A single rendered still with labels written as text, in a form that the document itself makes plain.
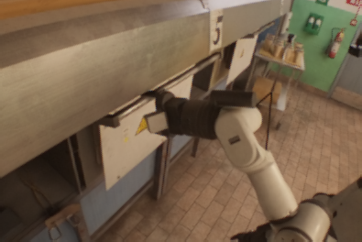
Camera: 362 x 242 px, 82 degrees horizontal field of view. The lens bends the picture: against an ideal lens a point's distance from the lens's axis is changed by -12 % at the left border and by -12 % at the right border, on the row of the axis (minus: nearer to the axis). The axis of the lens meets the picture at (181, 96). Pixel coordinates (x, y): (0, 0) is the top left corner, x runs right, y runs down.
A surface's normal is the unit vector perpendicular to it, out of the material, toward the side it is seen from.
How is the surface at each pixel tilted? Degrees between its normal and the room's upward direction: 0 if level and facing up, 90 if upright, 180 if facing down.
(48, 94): 80
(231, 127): 74
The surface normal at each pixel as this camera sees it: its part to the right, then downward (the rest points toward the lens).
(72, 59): 0.84, 0.22
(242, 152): -0.57, 0.09
